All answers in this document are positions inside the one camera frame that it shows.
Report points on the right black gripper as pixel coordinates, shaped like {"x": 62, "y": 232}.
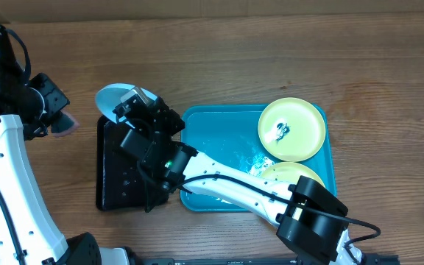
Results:
{"x": 172, "y": 113}

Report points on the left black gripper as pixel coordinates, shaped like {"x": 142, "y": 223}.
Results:
{"x": 43, "y": 82}

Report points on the pink green sponge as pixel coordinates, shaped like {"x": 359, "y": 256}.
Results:
{"x": 64, "y": 125}

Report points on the light blue plate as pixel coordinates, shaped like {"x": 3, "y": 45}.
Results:
{"x": 110, "y": 96}

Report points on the yellow plate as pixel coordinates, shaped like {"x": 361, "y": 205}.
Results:
{"x": 289, "y": 172}
{"x": 291, "y": 129}

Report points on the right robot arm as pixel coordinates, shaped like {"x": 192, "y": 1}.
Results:
{"x": 309, "y": 220}

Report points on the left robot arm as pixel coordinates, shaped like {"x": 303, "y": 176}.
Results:
{"x": 28, "y": 234}

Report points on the black water tray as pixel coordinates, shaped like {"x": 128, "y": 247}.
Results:
{"x": 119, "y": 185}

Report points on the teal plastic tray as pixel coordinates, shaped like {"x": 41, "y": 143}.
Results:
{"x": 229, "y": 135}

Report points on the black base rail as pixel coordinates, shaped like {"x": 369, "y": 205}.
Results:
{"x": 370, "y": 259}

